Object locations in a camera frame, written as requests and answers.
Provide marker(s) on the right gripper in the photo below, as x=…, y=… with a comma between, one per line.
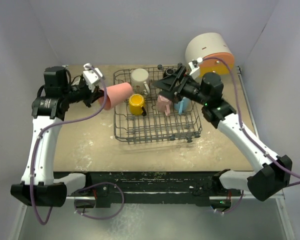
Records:
x=169, y=82

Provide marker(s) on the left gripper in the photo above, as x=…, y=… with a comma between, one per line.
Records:
x=91, y=96

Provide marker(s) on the pink tumbler cup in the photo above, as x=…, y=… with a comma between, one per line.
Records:
x=117, y=94

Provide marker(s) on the pink faceted mug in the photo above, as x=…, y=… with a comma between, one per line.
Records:
x=163, y=105

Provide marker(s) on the yellow mug black handle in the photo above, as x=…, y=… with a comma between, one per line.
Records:
x=137, y=105

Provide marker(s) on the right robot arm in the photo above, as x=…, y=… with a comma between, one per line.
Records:
x=270, y=172

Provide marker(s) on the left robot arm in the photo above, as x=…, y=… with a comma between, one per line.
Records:
x=38, y=186

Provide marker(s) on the light blue mug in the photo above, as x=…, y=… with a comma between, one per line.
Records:
x=182, y=105

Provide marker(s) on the white floral mug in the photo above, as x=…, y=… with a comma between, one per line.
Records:
x=140, y=81

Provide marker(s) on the round drawer cabinet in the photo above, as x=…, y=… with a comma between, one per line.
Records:
x=213, y=45

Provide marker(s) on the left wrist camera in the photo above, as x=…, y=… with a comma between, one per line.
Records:
x=92, y=76

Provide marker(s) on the grey wire dish rack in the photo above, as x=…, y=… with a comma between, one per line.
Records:
x=156, y=126

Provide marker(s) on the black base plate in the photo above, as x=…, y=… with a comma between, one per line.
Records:
x=154, y=187

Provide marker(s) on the aluminium frame rail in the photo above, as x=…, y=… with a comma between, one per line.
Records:
x=39, y=188

